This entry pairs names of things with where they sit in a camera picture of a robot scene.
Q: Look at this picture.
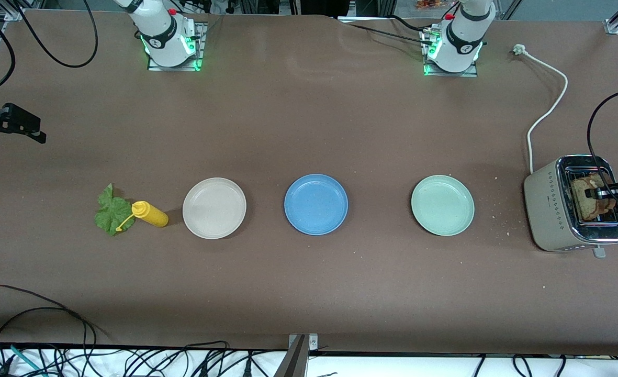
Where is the brown bread slice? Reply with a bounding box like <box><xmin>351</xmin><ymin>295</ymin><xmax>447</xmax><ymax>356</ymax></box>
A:
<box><xmin>573</xmin><ymin>175</ymin><xmax>610</xmax><ymax>220</ymax></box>
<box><xmin>594</xmin><ymin>173</ymin><xmax>617</xmax><ymax>215</ymax></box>

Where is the green lettuce leaf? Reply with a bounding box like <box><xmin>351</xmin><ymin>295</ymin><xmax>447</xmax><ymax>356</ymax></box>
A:
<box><xmin>94</xmin><ymin>183</ymin><xmax>136</xmax><ymax>237</ymax></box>

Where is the yellow squeeze bottle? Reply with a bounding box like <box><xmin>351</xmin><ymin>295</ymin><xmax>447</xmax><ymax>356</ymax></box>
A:
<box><xmin>116</xmin><ymin>201</ymin><xmax>170</xmax><ymax>232</ymax></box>

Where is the pale green round plate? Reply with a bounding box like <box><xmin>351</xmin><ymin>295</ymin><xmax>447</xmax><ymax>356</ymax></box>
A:
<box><xmin>411</xmin><ymin>174</ymin><xmax>475</xmax><ymax>237</ymax></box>

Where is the beige round plate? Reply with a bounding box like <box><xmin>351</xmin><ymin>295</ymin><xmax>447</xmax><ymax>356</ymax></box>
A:
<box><xmin>182</xmin><ymin>178</ymin><xmax>247</xmax><ymax>240</ymax></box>

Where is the blue round plate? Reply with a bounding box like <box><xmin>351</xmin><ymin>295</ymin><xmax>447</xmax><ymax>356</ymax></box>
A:
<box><xmin>284</xmin><ymin>174</ymin><xmax>349</xmax><ymax>236</ymax></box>

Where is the beige metal toaster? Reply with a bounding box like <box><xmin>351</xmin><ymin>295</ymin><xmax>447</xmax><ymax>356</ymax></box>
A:
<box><xmin>523</xmin><ymin>154</ymin><xmax>618</xmax><ymax>258</ymax></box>

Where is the orange snack packet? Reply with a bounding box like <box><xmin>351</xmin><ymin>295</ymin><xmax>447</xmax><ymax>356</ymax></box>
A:
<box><xmin>415</xmin><ymin>0</ymin><xmax>455</xmax><ymax>12</ymax></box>

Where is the dark clothed person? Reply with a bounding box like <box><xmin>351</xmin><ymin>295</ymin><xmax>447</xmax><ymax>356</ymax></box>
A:
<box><xmin>297</xmin><ymin>0</ymin><xmax>350</xmax><ymax>17</ymax></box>

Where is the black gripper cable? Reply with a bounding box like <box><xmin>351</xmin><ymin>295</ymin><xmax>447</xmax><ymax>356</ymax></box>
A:
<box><xmin>587</xmin><ymin>86</ymin><xmax>618</xmax><ymax>213</ymax></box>
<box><xmin>13</xmin><ymin>0</ymin><xmax>99</xmax><ymax>69</ymax></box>

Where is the white toaster power cable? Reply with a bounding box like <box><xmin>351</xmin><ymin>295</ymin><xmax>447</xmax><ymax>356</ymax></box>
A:
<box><xmin>513</xmin><ymin>44</ymin><xmax>569</xmax><ymax>174</ymax></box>

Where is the teal cable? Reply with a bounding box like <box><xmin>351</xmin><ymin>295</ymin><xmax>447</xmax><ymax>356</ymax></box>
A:
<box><xmin>0</xmin><ymin>341</ymin><xmax>45</xmax><ymax>377</ymax></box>

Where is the black braided cable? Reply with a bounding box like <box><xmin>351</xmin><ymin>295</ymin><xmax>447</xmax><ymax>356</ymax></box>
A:
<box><xmin>348</xmin><ymin>22</ymin><xmax>435</xmax><ymax>47</ymax></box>

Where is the metal table bracket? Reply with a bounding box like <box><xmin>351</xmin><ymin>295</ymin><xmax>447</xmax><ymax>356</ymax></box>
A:
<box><xmin>273</xmin><ymin>334</ymin><xmax>319</xmax><ymax>377</ymax></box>

